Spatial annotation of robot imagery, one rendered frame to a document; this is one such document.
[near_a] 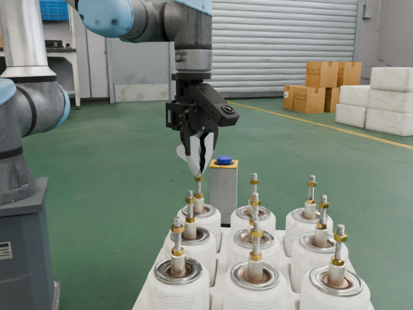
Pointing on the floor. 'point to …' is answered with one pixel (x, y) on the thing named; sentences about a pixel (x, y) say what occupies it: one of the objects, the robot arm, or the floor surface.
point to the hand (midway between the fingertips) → (200, 170)
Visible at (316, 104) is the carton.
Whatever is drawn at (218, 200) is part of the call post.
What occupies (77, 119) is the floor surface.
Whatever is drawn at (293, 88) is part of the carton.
